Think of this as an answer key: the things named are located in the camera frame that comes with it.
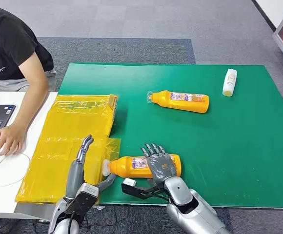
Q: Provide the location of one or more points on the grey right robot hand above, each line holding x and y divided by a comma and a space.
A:
160, 168

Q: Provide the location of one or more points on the small white bottle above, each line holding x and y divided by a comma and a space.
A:
229, 84

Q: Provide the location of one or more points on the person's hand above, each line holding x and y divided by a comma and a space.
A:
8, 139

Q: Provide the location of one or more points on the person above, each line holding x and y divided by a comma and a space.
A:
5, 38

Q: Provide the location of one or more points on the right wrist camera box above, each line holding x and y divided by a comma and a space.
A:
129, 182

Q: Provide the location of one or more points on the yellow plastic sheet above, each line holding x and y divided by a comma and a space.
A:
58, 161

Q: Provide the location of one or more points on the orange plastic bottle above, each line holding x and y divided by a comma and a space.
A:
180, 105
124, 166

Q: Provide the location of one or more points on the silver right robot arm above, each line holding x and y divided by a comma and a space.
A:
200, 219

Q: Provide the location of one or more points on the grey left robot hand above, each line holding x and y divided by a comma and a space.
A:
76, 174

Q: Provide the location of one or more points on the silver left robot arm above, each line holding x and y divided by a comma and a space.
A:
58, 219

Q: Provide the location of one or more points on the flat grey board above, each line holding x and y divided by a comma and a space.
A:
34, 211

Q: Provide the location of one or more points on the person's forearm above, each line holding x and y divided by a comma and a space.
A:
31, 93

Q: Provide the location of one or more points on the green table mat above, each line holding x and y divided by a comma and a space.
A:
229, 145

